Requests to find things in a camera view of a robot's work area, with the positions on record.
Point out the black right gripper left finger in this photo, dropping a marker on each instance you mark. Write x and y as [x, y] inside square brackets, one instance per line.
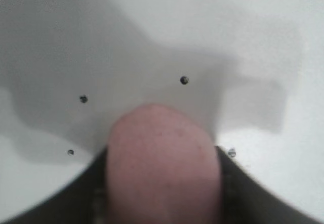
[71, 198]

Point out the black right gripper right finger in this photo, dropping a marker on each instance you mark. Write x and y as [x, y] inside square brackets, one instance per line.
[253, 198]

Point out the pink toy peach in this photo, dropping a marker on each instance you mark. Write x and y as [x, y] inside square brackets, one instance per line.
[162, 163]

